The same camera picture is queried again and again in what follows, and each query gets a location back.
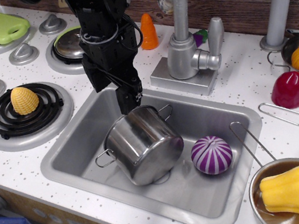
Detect orange toy carrot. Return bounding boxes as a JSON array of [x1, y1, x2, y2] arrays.
[[140, 13, 159, 50]]

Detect silver stove knob rear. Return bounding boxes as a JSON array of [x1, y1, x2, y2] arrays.
[[39, 14, 67, 35]]

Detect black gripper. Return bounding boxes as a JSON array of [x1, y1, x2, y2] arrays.
[[80, 21, 143, 115]]

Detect red toy bell pepper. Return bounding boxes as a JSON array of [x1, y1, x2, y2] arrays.
[[271, 71, 299, 109]]

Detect stainless steel pot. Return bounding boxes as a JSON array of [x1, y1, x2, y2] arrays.
[[95, 104, 184, 186]]

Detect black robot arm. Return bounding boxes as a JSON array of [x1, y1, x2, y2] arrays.
[[65, 0, 143, 115]]

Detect black coil burner front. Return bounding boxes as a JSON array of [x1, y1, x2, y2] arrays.
[[0, 83, 64, 139]]

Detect purple toy grapes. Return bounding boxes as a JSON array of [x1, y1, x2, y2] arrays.
[[193, 29, 208, 48]]

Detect yellow toy corn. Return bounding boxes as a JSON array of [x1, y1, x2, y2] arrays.
[[10, 87, 39, 115]]

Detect steel pot lid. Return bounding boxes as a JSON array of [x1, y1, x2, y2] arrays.
[[52, 27, 84, 65]]

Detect silver toy faucet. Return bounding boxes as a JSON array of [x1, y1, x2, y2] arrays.
[[150, 0, 224, 95]]

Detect purple striped toy onion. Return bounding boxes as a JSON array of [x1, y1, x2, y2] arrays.
[[191, 135, 233, 175]]

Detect silver stove knob middle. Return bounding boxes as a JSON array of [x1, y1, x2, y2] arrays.
[[9, 42, 39, 66]]

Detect stainless steel sink basin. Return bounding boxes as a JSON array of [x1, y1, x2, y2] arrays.
[[41, 86, 262, 224]]

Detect yellow toy bell pepper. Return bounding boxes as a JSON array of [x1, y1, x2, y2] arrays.
[[259, 166, 299, 214]]

